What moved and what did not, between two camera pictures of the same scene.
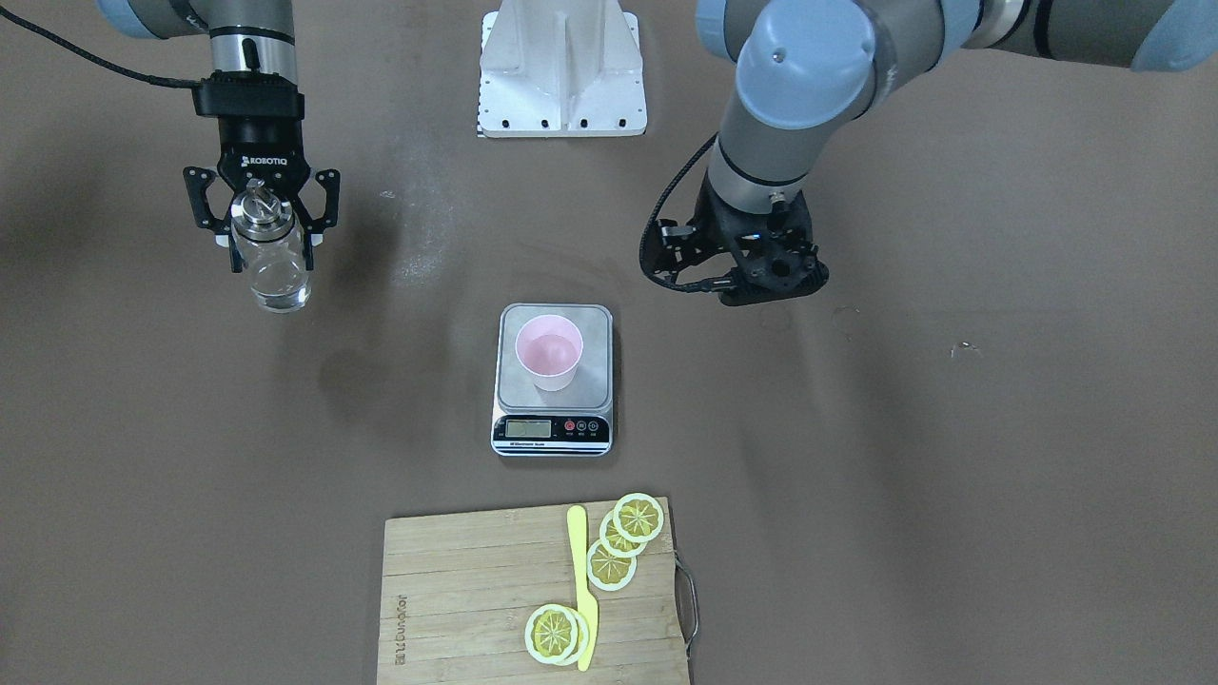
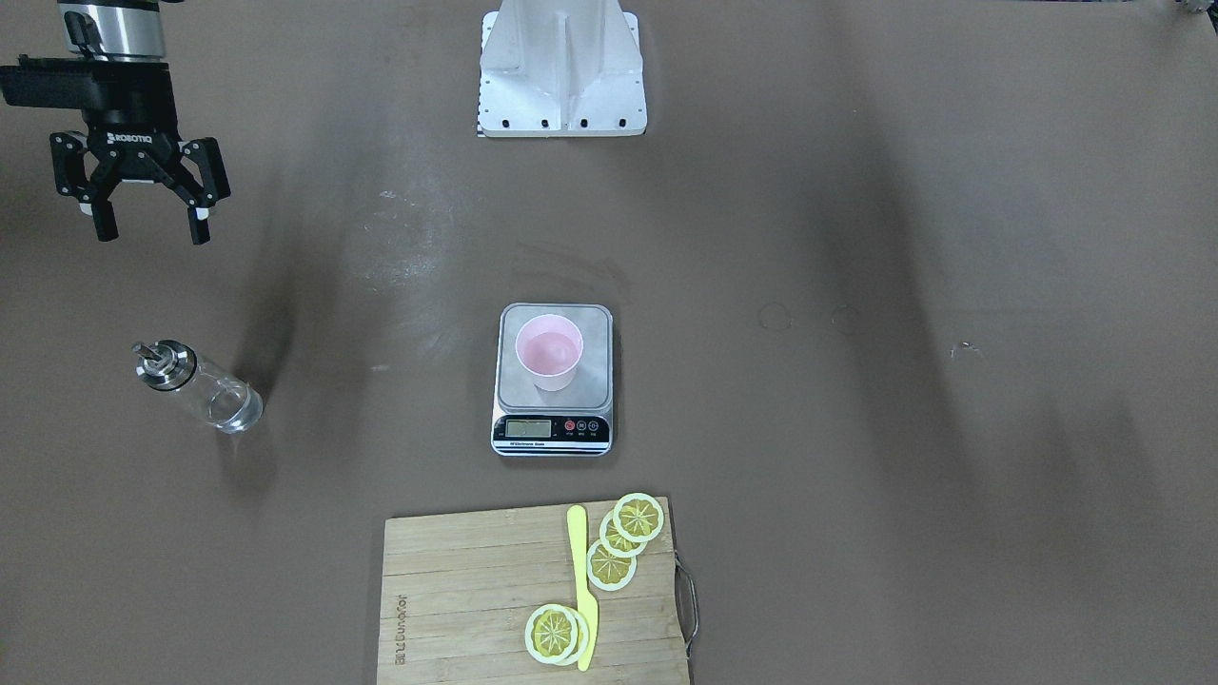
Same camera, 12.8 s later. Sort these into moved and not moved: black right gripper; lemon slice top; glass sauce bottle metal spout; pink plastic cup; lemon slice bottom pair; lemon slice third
Moved: black right gripper; glass sauce bottle metal spout
Not moved: lemon slice bottom pair; lemon slice third; lemon slice top; pink plastic cup
